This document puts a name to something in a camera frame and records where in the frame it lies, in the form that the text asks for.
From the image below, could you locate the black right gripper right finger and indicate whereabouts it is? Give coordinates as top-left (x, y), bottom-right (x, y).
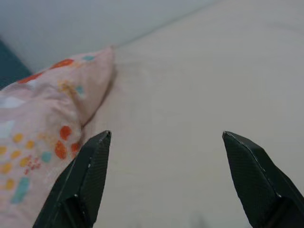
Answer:
top-left (222, 130), bottom-right (304, 228)

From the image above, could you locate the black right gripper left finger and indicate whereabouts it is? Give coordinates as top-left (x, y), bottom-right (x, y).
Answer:
top-left (32, 130), bottom-right (112, 228)

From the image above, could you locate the pink patterned pillow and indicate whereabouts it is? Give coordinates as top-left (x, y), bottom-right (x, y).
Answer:
top-left (0, 46), bottom-right (116, 228)

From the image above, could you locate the beige sheeted mattress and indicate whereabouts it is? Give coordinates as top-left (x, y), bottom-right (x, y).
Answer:
top-left (82, 0), bottom-right (304, 228)

